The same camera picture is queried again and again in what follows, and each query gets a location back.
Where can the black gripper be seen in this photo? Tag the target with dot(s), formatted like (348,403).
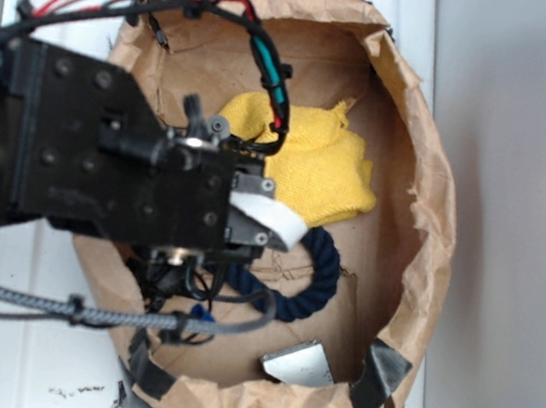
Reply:
(87,153)

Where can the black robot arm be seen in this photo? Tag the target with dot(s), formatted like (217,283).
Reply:
(215,130)

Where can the yellow microfiber cloth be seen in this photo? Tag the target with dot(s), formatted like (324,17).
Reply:
(321,171)

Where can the silver metal block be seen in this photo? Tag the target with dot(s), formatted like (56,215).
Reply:
(304,364)

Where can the brown paper bag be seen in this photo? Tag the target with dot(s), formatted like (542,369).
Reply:
(376,329)

